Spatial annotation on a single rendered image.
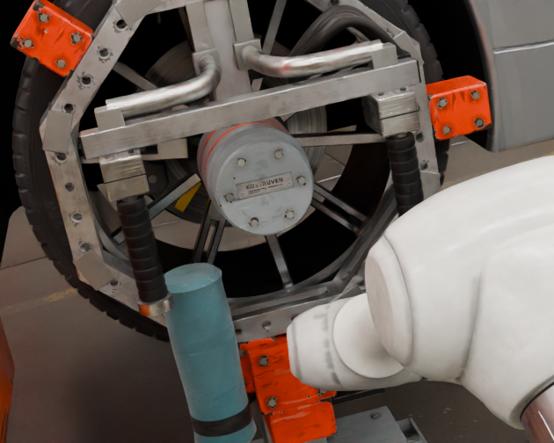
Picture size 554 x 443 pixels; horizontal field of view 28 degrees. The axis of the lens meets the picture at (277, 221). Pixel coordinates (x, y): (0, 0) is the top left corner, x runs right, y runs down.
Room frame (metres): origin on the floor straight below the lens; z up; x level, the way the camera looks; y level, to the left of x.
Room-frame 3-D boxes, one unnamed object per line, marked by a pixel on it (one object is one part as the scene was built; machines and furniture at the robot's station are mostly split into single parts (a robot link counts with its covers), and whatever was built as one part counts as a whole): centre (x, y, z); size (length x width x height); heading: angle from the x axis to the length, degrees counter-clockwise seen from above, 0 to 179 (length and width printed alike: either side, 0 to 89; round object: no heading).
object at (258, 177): (1.46, 0.02, 0.85); 0.21 x 0.14 x 0.14; 7
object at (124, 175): (1.31, 0.17, 0.93); 0.09 x 0.05 x 0.05; 7
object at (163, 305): (1.28, 0.17, 0.83); 0.04 x 0.04 x 0.16
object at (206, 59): (1.40, 0.11, 1.03); 0.19 x 0.18 x 0.11; 7
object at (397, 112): (1.35, -0.17, 0.93); 0.09 x 0.05 x 0.05; 7
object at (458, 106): (1.57, -0.29, 0.85); 0.09 x 0.08 x 0.07; 97
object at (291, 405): (1.57, 0.03, 0.48); 0.16 x 0.12 x 0.17; 7
